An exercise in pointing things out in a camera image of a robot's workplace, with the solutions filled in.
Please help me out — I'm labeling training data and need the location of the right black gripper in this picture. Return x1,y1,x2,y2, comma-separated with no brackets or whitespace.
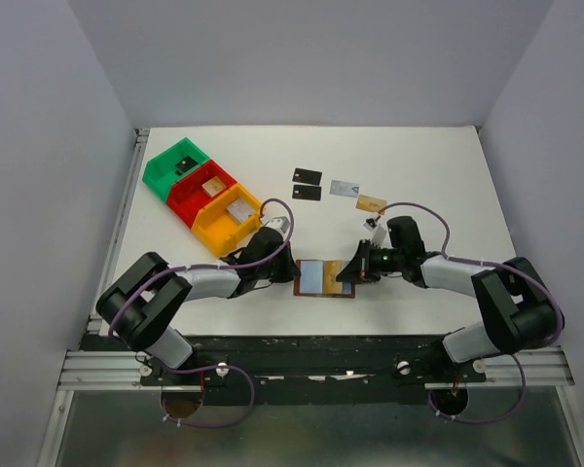
336,238,404,283

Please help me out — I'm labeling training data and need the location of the gold credit card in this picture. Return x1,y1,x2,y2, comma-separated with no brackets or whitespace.
355,195,387,212
322,260,354,298

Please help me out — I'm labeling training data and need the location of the brown leather card holder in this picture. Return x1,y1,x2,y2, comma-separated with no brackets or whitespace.
293,259,355,300

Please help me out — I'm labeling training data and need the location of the black credit card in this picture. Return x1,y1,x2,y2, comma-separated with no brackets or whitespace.
292,167,322,186
292,184,322,201

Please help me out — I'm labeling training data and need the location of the silver VIP credit card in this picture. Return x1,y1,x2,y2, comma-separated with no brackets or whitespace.
329,180,360,198

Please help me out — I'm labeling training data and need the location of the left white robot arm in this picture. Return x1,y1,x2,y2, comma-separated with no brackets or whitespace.
95,216,301,384

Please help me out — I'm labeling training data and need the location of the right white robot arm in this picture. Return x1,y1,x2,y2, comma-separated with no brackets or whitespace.
336,216,564,381

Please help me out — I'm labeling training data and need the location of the silver card in yellow bin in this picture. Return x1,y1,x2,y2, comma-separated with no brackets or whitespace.
227,198,255,225

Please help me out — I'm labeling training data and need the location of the gold card in red bin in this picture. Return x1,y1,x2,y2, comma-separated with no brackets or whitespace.
201,177,227,198

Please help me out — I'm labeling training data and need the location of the black card in green bin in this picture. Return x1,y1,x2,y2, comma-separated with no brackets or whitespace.
175,157,199,176

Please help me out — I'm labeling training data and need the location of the yellow plastic bin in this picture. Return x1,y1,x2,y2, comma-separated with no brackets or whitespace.
191,183,262,257

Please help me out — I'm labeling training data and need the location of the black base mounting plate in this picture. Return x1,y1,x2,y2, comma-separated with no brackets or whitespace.
80,333,549,408

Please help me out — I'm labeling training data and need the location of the red plastic bin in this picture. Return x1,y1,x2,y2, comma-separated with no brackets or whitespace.
166,160,237,229

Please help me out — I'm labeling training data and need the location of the green plastic bin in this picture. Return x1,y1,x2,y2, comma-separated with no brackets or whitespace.
142,138,209,202

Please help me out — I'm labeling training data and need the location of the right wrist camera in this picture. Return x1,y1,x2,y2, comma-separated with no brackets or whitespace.
364,218,387,247

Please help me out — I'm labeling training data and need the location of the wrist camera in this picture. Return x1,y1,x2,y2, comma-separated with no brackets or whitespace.
263,216,291,239
364,218,387,247

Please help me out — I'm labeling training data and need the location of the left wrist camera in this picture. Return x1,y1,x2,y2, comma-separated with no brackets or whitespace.
263,216,291,239

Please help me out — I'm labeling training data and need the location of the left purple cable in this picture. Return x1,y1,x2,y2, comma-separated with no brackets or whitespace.
107,198,296,429

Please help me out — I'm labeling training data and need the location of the aluminium rail frame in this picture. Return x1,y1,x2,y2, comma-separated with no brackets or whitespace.
33,127,151,467

